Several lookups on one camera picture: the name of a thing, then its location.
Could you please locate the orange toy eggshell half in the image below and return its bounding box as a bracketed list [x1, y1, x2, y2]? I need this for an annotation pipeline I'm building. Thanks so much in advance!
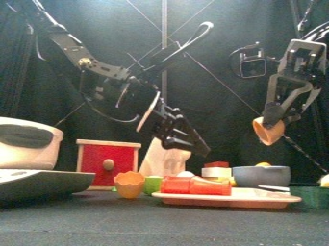
[114, 170, 147, 200]
[250, 116, 286, 147]

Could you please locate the white toy egg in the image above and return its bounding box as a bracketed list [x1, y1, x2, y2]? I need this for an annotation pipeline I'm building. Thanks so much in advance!
[177, 170, 197, 179]

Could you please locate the red and white cup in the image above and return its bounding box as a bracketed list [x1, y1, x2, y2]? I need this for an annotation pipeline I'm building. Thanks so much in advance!
[201, 160, 234, 179]

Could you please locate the red orange toy sausage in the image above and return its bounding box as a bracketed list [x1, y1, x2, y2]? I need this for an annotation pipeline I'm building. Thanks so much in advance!
[159, 175, 233, 197]

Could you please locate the green toy cup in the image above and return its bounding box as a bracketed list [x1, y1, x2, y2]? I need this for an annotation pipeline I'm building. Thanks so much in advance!
[143, 175, 165, 197]

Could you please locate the red wooden drawer box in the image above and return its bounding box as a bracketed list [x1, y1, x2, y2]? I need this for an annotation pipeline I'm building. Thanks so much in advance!
[75, 138, 143, 192]

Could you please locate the blue grey bowl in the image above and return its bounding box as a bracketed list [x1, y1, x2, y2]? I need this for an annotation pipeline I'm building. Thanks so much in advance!
[231, 164, 292, 188]

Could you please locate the pink plastic plate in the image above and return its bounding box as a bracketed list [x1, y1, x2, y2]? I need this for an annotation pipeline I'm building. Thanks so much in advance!
[150, 186, 304, 210]

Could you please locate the pale yellow toy ball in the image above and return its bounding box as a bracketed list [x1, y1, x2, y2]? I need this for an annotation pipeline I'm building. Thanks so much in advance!
[317, 173, 329, 188]

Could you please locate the grey toy knife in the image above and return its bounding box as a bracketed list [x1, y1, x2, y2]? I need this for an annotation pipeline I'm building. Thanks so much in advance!
[257, 184, 292, 193]

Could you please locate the green box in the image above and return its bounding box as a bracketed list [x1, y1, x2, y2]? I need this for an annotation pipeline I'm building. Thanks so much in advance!
[289, 185, 329, 210]

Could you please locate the grey flat base tray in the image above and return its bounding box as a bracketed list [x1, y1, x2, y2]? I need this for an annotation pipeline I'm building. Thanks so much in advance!
[0, 168, 96, 202]

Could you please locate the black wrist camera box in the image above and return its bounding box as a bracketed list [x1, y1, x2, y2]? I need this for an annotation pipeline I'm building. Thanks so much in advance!
[229, 41, 269, 80]

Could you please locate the black looped cable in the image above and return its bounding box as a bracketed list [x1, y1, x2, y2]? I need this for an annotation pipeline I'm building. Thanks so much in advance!
[136, 20, 214, 81]

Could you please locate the grey metal frame pole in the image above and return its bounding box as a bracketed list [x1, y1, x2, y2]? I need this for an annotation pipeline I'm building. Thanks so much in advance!
[159, 0, 170, 97]

